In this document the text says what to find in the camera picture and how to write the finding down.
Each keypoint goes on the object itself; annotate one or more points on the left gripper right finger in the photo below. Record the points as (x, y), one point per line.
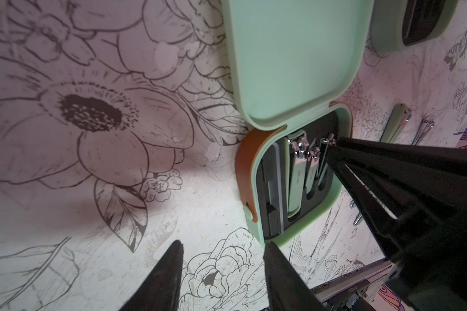
(285, 288)

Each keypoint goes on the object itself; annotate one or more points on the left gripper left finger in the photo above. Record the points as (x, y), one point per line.
(161, 289)

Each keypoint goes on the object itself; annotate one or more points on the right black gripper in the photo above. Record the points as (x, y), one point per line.
(414, 200)

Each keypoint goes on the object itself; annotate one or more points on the small slanted nail clipper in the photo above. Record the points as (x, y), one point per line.
(312, 168)

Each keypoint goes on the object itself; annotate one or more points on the large green nail clipper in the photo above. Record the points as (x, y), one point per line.
(297, 145)

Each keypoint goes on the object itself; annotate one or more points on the green clipper case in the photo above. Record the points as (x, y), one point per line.
(290, 62)

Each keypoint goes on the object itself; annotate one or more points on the back right green case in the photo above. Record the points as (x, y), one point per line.
(398, 25)

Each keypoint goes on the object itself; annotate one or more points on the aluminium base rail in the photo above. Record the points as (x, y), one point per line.
(350, 291)

